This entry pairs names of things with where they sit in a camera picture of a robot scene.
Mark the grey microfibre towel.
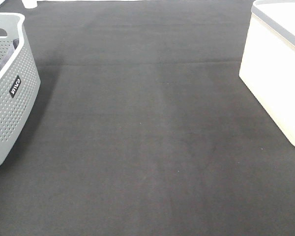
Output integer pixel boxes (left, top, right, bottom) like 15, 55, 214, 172
0, 38, 19, 71

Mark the cream storage bin grey rim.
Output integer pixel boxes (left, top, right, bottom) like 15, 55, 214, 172
239, 0, 295, 146

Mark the grey perforated laundry basket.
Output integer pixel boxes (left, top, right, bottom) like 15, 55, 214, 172
0, 12, 41, 165

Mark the white cup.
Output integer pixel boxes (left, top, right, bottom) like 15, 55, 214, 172
22, 0, 37, 9

